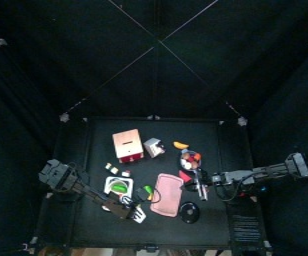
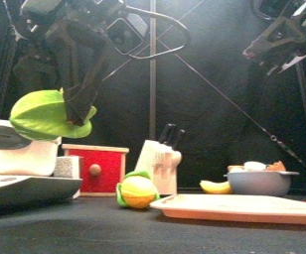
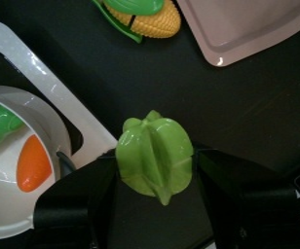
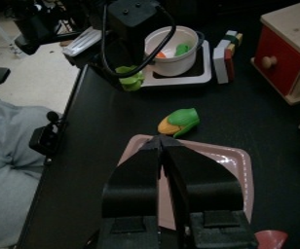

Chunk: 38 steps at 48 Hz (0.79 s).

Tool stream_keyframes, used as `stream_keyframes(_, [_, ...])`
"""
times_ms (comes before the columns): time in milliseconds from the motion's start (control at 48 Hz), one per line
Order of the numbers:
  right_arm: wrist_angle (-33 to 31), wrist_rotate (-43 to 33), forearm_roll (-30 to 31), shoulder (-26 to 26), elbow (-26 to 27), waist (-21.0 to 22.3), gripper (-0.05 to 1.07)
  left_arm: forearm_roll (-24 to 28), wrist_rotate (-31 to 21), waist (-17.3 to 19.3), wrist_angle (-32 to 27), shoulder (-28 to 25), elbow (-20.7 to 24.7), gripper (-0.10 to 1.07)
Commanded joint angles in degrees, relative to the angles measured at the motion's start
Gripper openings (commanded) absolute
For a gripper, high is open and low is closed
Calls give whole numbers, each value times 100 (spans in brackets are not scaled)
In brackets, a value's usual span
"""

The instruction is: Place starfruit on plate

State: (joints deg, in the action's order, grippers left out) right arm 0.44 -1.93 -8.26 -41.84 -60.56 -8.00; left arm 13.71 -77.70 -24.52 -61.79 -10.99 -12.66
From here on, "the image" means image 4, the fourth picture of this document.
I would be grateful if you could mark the long white wooden block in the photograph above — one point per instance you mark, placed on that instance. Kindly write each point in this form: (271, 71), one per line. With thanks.
(220, 63)

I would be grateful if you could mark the dark green wooden block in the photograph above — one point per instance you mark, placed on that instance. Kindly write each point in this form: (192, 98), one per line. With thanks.
(232, 39)

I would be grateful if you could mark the pink square plate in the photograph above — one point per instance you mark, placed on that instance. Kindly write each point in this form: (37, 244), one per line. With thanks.
(233, 168)

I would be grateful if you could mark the green toy vegetable piece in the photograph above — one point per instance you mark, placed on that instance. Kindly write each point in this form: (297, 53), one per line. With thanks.
(182, 49)

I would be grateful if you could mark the black clamp camera mount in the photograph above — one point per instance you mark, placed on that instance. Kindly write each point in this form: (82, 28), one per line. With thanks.
(46, 139)

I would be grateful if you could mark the yellow wooden block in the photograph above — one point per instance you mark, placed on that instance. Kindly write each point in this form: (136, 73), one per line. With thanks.
(239, 39)

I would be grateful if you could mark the orange toy vegetable piece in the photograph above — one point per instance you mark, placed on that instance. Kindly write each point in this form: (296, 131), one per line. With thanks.
(160, 55)

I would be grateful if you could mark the wooden box with red drawer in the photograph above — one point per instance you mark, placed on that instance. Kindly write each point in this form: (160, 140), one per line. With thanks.
(283, 55)

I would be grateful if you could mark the white toy stove tray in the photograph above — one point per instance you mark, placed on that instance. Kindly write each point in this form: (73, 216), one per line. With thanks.
(202, 76)

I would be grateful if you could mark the green toy starfruit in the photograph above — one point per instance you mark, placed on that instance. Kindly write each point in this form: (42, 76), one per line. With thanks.
(130, 79)

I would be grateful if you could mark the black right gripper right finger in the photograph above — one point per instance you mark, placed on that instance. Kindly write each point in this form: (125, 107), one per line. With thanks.
(209, 191)

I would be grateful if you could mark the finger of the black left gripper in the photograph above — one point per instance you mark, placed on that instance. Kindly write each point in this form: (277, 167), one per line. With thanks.
(108, 73)

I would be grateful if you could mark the black equipment block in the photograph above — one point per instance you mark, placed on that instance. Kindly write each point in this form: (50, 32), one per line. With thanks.
(38, 29)

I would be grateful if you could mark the silver ribbed metal part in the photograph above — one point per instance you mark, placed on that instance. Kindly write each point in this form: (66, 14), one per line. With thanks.
(82, 42)

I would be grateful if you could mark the toy corn with green husk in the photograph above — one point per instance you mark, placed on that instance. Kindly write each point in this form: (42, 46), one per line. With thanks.
(181, 122)

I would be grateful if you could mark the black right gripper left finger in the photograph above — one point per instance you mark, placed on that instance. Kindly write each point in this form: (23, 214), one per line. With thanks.
(130, 191)

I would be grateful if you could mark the red toy piece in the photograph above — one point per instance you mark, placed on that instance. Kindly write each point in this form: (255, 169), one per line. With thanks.
(269, 239)

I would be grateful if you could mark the person's leg in grey trousers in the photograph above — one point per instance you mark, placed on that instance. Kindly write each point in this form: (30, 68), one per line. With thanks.
(10, 168)

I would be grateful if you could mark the small white wooden block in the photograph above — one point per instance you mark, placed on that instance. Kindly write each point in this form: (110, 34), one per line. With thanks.
(231, 32)

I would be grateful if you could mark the red wooden block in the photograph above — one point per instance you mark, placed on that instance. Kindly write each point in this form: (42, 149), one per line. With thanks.
(229, 64)

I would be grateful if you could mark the white toy pot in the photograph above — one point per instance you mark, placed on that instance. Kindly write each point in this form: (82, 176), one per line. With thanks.
(176, 60)

